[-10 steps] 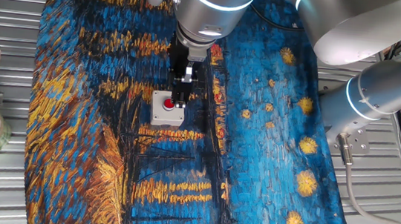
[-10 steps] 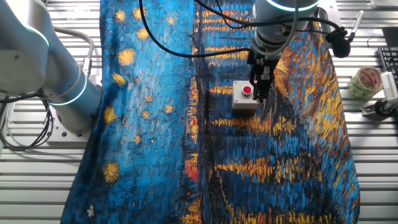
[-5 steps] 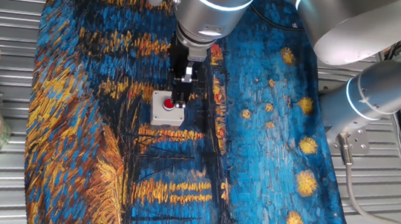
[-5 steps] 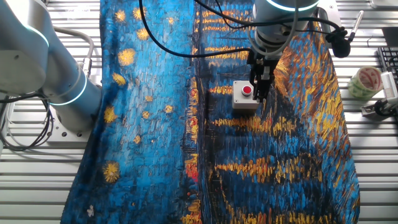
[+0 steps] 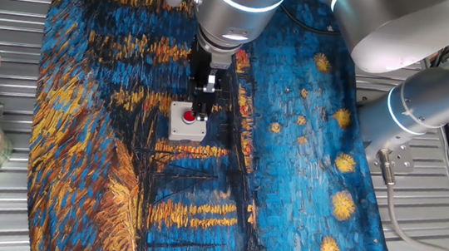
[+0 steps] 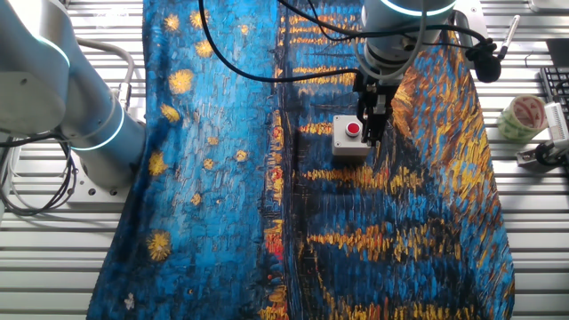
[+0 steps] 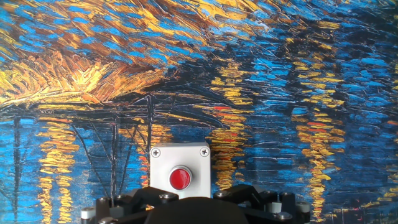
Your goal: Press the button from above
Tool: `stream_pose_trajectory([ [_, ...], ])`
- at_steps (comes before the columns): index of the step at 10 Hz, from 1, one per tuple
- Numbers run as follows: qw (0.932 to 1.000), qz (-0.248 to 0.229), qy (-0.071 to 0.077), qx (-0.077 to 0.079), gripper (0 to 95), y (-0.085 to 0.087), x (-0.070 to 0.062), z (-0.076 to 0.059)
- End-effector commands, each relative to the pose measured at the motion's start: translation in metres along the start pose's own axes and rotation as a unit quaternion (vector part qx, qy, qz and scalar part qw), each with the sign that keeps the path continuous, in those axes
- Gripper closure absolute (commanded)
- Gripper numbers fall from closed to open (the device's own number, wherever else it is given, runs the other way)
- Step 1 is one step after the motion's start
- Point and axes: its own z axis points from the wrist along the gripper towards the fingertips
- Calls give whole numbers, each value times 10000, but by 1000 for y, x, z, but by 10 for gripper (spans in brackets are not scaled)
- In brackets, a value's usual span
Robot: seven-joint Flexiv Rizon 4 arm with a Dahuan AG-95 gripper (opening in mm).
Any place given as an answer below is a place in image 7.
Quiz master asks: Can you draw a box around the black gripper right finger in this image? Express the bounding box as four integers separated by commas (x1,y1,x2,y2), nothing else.
212,183,312,224

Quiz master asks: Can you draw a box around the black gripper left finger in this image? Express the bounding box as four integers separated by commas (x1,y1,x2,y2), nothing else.
80,185,180,224

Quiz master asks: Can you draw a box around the grey square button box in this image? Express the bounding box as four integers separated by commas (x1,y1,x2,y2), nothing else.
149,141,211,200

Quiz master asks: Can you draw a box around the red round push button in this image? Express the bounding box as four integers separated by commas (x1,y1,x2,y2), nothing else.
168,165,193,192

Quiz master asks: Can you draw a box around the blue yellow painting print cloth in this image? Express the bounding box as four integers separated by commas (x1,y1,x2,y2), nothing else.
0,0,398,224

